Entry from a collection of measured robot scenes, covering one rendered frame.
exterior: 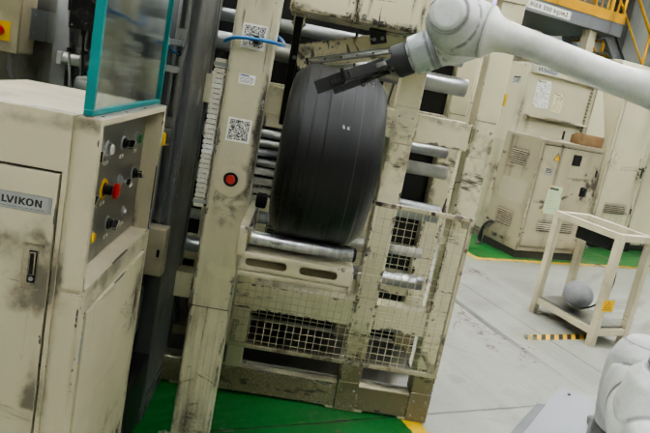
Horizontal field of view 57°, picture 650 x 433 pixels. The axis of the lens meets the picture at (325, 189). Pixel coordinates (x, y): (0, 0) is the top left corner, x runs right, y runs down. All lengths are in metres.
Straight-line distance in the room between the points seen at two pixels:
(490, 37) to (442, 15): 0.10
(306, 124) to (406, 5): 0.67
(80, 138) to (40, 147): 0.08
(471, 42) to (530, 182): 5.26
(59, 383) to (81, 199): 0.41
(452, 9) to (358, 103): 0.68
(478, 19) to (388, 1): 1.03
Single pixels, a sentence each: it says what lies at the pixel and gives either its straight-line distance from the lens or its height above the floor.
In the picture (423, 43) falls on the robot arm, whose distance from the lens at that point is 1.36.
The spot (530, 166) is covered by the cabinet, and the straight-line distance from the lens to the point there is 6.44.
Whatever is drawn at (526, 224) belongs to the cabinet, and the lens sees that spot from 6.49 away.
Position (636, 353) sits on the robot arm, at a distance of 1.47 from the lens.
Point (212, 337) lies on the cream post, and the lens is 2.11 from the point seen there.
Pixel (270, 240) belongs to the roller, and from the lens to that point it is 1.89.
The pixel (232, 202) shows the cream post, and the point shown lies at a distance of 1.95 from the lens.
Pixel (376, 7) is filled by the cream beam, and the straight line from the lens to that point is 2.18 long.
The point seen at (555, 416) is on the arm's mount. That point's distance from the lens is 1.67.
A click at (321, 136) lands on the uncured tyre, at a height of 1.27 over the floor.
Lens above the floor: 1.43
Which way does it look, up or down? 10 degrees down
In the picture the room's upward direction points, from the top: 11 degrees clockwise
